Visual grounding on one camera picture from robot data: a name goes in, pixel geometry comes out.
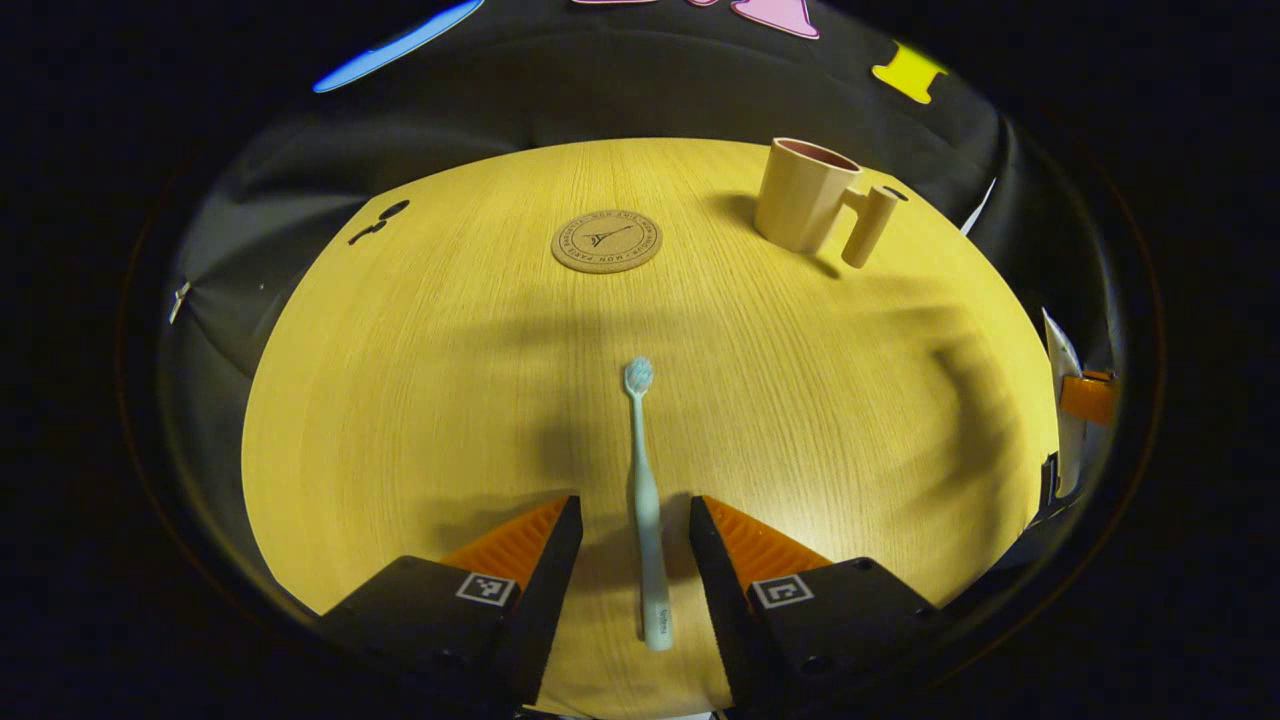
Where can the white toothpaste tube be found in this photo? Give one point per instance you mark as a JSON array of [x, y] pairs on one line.
[[1064, 350]]

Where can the silver metal clip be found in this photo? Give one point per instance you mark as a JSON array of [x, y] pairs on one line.
[[179, 300]]

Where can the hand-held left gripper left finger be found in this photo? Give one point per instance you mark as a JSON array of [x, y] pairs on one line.
[[550, 600]]

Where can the beige cup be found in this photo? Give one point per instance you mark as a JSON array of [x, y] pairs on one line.
[[795, 200]]

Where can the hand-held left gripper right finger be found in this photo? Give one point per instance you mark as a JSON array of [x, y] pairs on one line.
[[722, 610]]

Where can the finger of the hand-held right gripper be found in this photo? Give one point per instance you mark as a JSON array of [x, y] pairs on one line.
[[1088, 398]]

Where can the light blue toothbrush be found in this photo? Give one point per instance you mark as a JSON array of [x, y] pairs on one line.
[[645, 500]]

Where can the black backdrop cloth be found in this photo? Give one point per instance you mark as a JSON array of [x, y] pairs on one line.
[[620, 100]]

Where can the round cork coaster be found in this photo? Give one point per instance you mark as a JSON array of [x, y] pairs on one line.
[[606, 241]]

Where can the wooden desktop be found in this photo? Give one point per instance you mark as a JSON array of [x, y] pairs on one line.
[[450, 400]]

